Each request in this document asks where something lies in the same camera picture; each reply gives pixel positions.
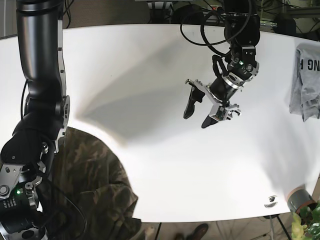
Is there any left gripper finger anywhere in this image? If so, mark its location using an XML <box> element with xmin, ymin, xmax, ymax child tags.
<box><xmin>201</xmin><ymin>102</ymin><xmax>242</xmax><ymax>129</ymax></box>
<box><xmin>183</xmin><ymin>79</ymin><xmax>205</xmax><ymax>120</ymax></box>

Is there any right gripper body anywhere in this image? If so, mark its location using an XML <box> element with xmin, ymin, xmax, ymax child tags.
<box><xmin>0</xmin><ymin>162</ymin><xmax>49</xmax><ymax>240</ymax></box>

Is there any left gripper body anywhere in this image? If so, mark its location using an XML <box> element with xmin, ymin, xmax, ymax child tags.
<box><xmin>205</xmin><ymin>55</ymin><xmax>260</xmax><ymax>106</ymax></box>

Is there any camouflage T-shirt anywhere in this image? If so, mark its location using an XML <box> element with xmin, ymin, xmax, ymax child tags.
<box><xmin>38</xmin><ymin>127</ymin><xmax>142</xmax><ymax>240</ymax></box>

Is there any light grey T-shirt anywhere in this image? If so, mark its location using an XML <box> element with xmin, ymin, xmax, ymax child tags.
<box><xmin>289</xmin><ymin>44</ymin><xmax>320</xmax><ymax>122</ymax></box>

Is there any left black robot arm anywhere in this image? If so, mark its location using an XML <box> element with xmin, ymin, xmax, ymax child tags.
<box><xmin>183</xmin><ymin>0</ymin><xmax>261</xmax><ymax>129</ymax></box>

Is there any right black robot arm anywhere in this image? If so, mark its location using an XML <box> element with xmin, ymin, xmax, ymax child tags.
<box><xmin>0</xmin><ymin>0</ymin><xmax>70</xmax><ymax>240</ymax></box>

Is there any right metal table grommet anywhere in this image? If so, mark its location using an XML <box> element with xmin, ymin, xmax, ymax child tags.
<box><xmin>263</xmin><ymin>195</ymin><xmax>279</xmax><ymax>209</ymax></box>

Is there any grey plant pot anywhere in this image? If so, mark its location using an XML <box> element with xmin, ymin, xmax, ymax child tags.
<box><xmin>286</xmin><ymin>185</ymin><xmax>317</xmax><ymax>214</ymax></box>

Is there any green plant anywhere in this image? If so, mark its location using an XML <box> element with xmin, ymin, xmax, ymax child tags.
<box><xmin>291</xmin><ymin>201</ymin><xmax>320</xmax><ymax>240</ymax></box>

